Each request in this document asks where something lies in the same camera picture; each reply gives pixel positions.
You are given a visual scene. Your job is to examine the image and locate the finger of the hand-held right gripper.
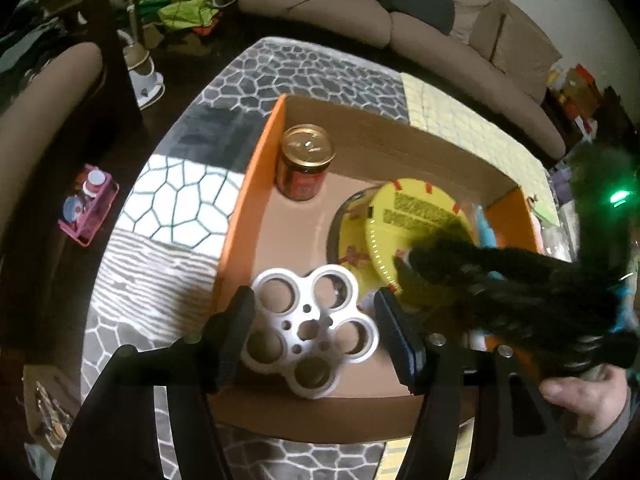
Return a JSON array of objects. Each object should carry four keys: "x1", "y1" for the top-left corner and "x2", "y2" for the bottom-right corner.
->
[
  {"x1": 450, "y1": 279, "x2": 557, "y2": 357},
  {"x1": 407, "y1": 241, "x2": 562, "y2": 292}
]

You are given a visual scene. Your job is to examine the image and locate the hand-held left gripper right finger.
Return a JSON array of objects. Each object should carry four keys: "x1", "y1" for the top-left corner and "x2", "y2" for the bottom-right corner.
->
[{"x1": 374, "y1": 287, "x2": 583, "y2": 480}]

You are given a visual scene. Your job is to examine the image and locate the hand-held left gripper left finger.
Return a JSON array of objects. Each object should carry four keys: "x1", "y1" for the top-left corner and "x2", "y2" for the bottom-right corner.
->
[{"x1": 52, "y1": 285, "x2": 257, "y2": 480}]

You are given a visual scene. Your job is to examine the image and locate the yellow instant noodle bowl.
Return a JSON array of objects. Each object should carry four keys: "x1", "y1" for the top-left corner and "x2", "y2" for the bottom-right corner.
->
[{"x1": 327, "y1": 177, "x2": 482, "y2": 312}]

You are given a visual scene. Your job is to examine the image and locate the silver metal plate with holes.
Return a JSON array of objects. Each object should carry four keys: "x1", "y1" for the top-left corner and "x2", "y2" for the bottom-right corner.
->
[{"x1": 241, "y1": 265, "x2": 381, "y2": 401}]

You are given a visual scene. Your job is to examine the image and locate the orange cardboard box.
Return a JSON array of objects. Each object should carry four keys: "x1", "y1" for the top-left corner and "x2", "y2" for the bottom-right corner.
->
[{"x1": 207, "y1": 94, "x2": 544, "y2": 446}]

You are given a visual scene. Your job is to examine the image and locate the person's right forearm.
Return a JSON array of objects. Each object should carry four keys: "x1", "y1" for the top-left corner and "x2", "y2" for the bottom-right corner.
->
[{"x1": 565, "y1": 385, "x2": 640, "y2": 480}]

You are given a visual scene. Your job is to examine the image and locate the grey stone-patterned desktop cloth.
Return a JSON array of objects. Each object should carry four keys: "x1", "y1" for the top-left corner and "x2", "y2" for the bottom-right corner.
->
[{"x1": 80, "y1": 36, "x2": 501, "y2": 480}]

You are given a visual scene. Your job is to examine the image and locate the person's right hand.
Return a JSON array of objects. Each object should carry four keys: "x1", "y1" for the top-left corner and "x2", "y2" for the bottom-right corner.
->
[{"x1": 542, "y1": 366, "x2": 633, "y2": 439}]

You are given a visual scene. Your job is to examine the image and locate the light blue tube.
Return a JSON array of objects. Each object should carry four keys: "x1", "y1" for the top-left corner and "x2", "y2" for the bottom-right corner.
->
[{"x1": 472, "y1": 205, "x2": 502, "y2": 281}]

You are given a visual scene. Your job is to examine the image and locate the stacked cardboard boxes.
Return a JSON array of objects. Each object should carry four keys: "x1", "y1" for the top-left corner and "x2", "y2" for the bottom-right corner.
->
[{"x1": 547, "y1": 62, "x2": 602, "y2": 122}]

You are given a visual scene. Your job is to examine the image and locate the pink plastic basket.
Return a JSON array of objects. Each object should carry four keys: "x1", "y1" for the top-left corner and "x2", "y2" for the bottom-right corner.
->
[{"x1": 57, "y1": 164, "x2": 121, "y2": 248}]

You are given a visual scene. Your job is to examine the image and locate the gold-lidded glass jar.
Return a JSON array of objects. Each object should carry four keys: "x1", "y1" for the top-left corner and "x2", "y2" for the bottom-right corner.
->
[{"x1": 276, "y1": 124, "x2": 336, "y2": 202}]

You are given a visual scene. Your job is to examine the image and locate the blue-capped small bottle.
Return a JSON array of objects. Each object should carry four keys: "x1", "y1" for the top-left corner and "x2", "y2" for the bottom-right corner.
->
[{"x1": 63, "y1": 197, "x2": 87, "y2": 224}]

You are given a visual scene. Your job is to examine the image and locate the black cushion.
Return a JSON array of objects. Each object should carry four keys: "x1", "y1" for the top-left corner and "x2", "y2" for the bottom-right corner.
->
[{"x1": 377, "y1": 0, "x2": 456, "y2": 36}]

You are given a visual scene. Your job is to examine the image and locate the white garment steamer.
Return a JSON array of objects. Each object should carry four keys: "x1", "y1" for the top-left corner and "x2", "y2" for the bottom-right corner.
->
[{"x1": 117, "y1": 0, "x2": 167, "y2": 111}]

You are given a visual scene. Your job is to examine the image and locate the brown sofa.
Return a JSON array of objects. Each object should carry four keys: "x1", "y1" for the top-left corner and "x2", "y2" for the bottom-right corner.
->
[{"x1": 237, "y1": 0, "x2": 568, "y2": 161}]

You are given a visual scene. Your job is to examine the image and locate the brown armchair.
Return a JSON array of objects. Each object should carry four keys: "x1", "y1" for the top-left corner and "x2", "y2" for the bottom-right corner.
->
[{"x1": 0, "y1": 42, "x2": 107, "y2": 211}]

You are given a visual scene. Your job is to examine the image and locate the bright green bag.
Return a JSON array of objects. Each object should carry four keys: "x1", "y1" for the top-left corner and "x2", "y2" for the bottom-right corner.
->
[{"x1": 157, "y1": 0, "x2": 221, "y2": 32}]

